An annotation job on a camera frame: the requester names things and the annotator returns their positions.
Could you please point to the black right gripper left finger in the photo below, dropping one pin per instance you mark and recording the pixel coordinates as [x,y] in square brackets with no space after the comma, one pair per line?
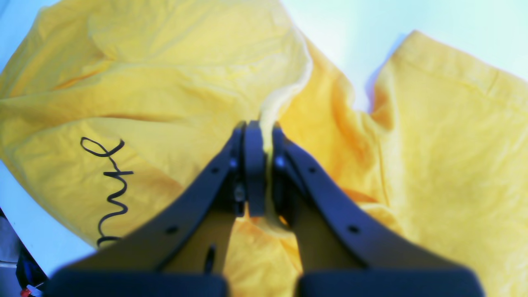
[180,252]

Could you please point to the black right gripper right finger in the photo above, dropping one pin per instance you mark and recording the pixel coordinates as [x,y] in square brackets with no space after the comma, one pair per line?
[344,251]

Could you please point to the yellow T-shirt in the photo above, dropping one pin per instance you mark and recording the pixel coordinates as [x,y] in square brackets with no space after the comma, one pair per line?
[111,108]

